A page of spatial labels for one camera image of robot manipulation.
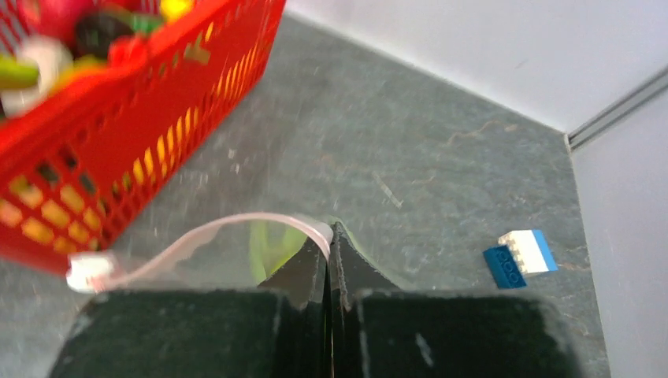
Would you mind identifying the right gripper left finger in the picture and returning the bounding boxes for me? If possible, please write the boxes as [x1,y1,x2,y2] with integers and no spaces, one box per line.
[50,240,329,377]

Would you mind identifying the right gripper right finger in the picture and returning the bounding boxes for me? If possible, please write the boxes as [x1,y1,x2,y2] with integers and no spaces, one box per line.
[329,223,580,377]

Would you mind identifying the clear zip top bag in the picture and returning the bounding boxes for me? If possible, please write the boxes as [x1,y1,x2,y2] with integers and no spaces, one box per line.
[65,212,392,294]

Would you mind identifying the green leafy vegetable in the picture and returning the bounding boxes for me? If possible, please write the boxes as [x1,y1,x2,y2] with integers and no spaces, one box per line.
[248,220,308,284]

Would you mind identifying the blue white toy block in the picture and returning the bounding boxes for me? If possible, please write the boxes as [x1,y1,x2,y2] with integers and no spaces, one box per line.
[482,229,559,289]

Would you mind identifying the red plastic basket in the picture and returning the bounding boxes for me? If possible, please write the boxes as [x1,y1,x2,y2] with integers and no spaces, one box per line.
[1,1,285,276]

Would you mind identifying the dark purple plum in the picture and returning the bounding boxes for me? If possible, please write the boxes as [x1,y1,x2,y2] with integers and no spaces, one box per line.
[75,12,135,60]

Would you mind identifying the white mushroom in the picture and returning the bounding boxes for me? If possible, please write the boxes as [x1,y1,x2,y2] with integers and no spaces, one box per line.
[1,35,73,117]

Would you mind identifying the red apple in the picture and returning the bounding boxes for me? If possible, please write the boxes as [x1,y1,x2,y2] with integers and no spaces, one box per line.
[17,0,96,43]

